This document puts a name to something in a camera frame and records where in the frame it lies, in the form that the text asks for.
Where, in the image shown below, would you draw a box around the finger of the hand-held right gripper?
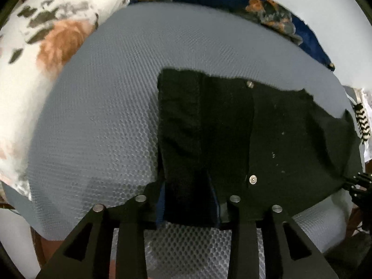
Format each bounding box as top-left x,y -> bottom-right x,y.
341,171 -> 372,210

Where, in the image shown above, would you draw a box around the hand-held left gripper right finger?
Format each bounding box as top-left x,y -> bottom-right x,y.
214,195 -> 340,279

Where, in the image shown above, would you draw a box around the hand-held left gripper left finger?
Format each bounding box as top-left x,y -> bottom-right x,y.
35,183 -> 167,279

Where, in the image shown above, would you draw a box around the black pants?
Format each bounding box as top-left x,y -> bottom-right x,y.
147,68 -> 364,229

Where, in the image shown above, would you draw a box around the black and white striped knit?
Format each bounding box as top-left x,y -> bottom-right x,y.
353,103 -> 372,145

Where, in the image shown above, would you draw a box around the white dotted cloth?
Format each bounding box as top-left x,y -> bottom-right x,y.
343,86 -> 372,163

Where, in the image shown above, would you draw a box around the grey mesh mat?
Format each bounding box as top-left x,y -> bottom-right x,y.
5,1 -> 364,279

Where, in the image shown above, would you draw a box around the dark blue floral blanket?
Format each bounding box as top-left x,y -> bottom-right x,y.
125,0 -> 336,72

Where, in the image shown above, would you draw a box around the white floral pillow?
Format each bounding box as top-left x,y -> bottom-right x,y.
0,0 -> 129,202

